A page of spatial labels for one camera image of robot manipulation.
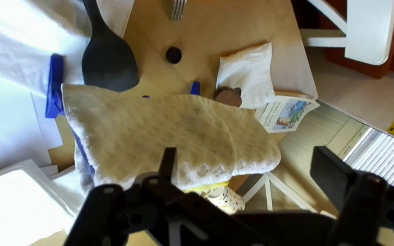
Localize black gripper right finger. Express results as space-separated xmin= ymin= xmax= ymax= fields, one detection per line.
xmin=309 ymin=145 xmax=394 ymax=246

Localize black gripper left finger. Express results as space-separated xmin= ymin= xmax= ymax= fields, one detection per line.
xmin=62 ymin=146 xmax=181 ymax=246

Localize white textured cloth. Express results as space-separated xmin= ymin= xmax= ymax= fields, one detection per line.
xmin=60 ymin=82 xmax=283 ymax=193

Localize small brown object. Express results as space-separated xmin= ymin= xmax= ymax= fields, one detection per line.
xmin=213 ymin=86 xmax=243 ymax=109

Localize window with narrow blind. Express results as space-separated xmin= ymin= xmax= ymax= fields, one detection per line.
xmin=342 ymin=127 xmax=394 ymax=190

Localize folded white towel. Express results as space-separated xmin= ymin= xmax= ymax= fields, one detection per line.
xmin=0 ymin=159 xmax=87 ymax=246

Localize small white box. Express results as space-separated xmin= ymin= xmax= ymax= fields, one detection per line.
xmin=201 ymin=184 xmax=246 ymax=215

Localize paperback book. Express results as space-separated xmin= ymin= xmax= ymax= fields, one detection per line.
xmin=254 ymin=90 xmax=321 ymax=135

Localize blue connect four game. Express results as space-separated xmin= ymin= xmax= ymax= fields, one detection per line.
xmin=45 ymin=53 xmax=202 ymax=183

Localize black game disc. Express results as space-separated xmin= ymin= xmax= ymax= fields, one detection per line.
xmin=164 ymin=45 xmax=183 ymax=66

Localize white paper sheets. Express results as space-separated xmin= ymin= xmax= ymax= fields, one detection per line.
xmin=0 ymin=0 xmax=136 ymax=171

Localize white curved-back chair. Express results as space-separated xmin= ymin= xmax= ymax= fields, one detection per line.
xmin=298 ymin=0 xmax=394 ymax=67

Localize small white napkin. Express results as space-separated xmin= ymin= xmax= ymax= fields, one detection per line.
xmin=214 ymin=41 xmax=276 ymax=111

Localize silver metal fork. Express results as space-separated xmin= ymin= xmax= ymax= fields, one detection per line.
xmin=168 ymin=0 xmax=188 ymax=22

